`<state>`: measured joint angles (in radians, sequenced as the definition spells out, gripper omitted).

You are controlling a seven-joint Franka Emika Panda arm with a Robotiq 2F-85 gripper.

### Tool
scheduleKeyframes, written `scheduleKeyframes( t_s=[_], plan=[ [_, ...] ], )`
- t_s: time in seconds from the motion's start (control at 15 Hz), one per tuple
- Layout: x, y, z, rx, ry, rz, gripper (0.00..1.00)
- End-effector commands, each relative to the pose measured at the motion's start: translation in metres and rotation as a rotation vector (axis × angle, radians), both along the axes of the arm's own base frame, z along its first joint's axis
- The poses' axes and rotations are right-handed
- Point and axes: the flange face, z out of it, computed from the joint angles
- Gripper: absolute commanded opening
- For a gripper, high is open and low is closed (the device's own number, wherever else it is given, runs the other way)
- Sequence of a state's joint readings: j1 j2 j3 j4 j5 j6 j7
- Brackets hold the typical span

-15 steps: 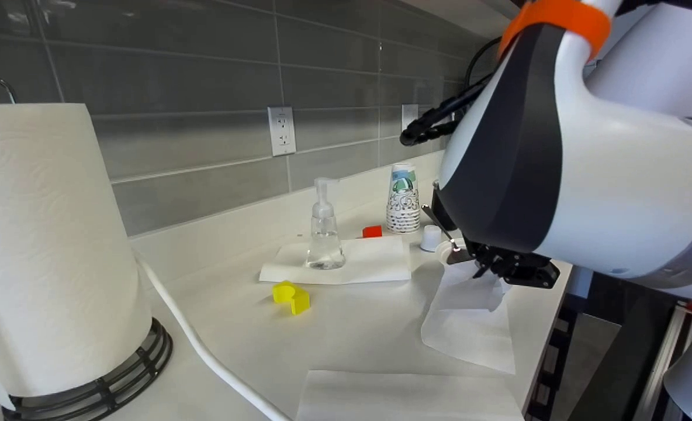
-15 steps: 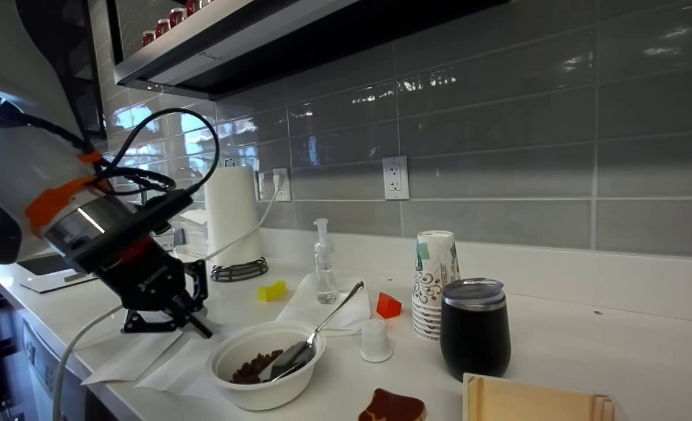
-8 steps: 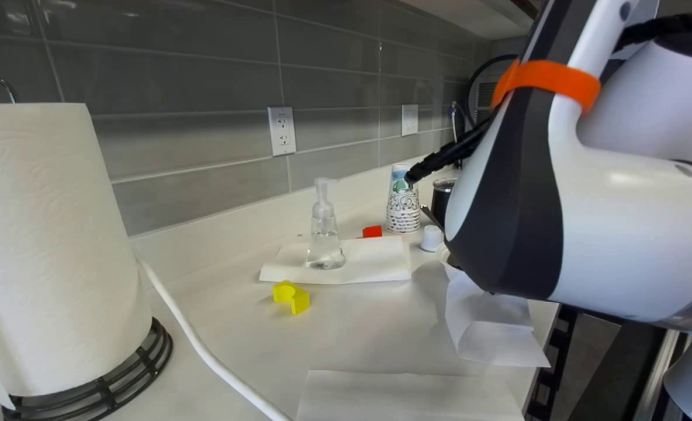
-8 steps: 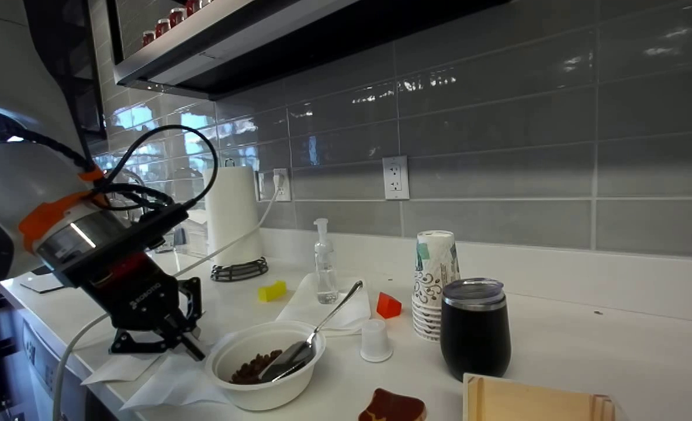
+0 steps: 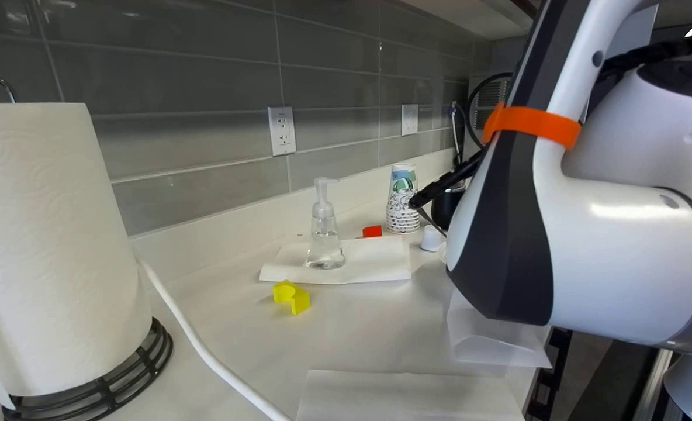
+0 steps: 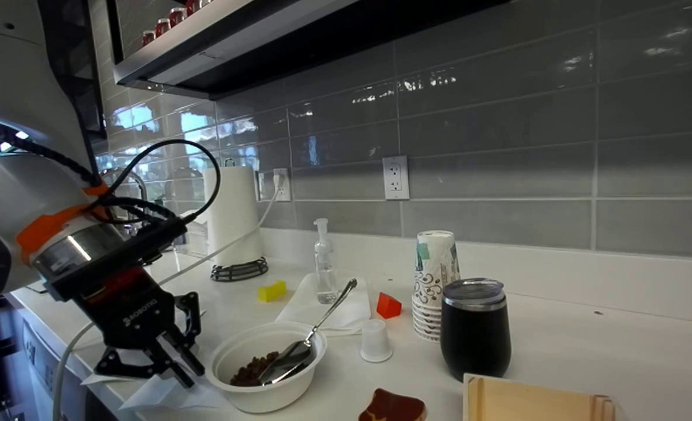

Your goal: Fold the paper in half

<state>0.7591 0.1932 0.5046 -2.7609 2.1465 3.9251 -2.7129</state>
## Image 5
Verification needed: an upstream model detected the black tumbler with lid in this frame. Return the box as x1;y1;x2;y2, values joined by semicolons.
430;186;468;231

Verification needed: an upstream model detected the black wire towel holder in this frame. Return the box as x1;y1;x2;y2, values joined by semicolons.
0;70;174;421

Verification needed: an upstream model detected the dark base cabinet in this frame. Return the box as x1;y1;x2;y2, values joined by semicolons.
524;325;597;421

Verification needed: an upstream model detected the yellow block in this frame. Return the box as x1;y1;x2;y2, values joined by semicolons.
268;277;313;318

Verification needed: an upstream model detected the clear pump bottle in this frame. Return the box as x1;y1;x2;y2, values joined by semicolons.
306;174;345;271

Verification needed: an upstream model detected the small white cup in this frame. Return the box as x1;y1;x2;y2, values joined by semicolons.
417;223;446;254

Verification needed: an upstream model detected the white cloth towel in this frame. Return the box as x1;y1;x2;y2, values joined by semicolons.
444;287;551;370

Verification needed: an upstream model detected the patterned paper cup stack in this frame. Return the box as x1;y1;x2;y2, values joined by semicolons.
384;163;421;235

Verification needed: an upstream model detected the thin black cable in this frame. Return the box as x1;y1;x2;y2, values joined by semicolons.
407;70;517;209

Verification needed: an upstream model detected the silver metal stand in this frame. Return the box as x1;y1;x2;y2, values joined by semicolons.
633;346;692;421

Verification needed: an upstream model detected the white cable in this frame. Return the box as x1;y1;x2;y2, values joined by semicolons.
138;264;285;421

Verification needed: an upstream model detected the white wall outlet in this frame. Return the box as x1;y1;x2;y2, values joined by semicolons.
263;104;296;156
399;102;421;138

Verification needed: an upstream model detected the white paper towel roll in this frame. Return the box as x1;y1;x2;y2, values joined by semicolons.
0;100;153;412

